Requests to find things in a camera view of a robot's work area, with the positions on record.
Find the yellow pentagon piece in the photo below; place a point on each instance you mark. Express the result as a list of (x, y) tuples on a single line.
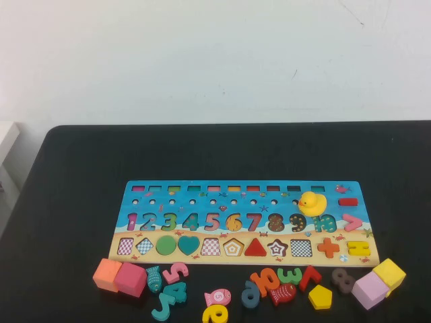
[(320, 297)]

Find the colourful wooden puzzle board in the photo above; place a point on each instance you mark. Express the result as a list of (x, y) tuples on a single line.
[(202, 205)]

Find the teal heart piece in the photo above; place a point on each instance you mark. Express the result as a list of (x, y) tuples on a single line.
[(188, 244)]

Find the red triangle piece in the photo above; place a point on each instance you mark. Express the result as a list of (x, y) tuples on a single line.
[(256, 249)]

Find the green circle piece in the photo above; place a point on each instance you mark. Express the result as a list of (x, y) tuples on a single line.
[(166, 245)]

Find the pink number five piece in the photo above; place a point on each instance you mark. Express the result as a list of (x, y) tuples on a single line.
[(170, 276)]

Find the dark blue number nine piece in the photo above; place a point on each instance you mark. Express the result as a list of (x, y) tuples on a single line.
[(249, 286)]

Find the orange number ten piece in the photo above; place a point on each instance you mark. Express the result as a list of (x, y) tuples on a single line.
[(259, 286)]

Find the teal number four piece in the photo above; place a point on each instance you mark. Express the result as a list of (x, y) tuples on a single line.
[(178, 292)]

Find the green number three piece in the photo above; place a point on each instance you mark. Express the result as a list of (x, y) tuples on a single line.
[(286, 279)]

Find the red minus sign piece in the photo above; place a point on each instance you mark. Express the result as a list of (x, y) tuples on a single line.
[(348, 202)]

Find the orange plus sign piece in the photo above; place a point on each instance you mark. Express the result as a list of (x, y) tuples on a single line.
[(328, 248)]

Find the red number seven piece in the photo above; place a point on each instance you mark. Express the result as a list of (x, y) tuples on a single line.
[(308, 281)]

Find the yellow number piece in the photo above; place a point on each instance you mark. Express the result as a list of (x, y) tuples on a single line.
[(210, 314)]

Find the pink greater-than sign piece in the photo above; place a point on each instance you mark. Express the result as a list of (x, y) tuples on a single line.
[(357, 222)]

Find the teal hook-shaped number piece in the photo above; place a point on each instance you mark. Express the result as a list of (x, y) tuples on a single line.
[(165, 311)]

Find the yellow equals sign piece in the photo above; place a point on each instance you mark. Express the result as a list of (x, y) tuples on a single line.
[(358, 249)]

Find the brown number eight piece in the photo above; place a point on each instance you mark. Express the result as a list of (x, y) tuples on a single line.
[(343, 282)]

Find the yellow rubber duck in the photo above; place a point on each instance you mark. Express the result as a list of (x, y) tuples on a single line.
[(314, 203)]

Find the teal wooden fish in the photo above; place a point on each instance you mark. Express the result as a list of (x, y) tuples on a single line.
[(154, 279)]

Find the pink wooden fish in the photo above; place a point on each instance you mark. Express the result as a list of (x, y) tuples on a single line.
[(217, 297)]

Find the magenta wooden cube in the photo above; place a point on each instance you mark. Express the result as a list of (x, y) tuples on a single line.
[(130, 279)]

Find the red wooden fish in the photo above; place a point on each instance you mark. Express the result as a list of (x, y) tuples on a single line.
[(283, 294)]

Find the orange wooden cube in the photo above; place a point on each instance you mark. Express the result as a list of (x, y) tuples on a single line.
[(106, 276)]

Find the light pink wooden cube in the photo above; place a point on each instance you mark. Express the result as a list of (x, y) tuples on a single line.
[(368, 289)]

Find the yellow wooden cube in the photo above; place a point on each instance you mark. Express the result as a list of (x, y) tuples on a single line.
[(390, 272)]

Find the white furniture edge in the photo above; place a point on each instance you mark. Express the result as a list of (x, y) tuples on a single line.
[(6, 138)]

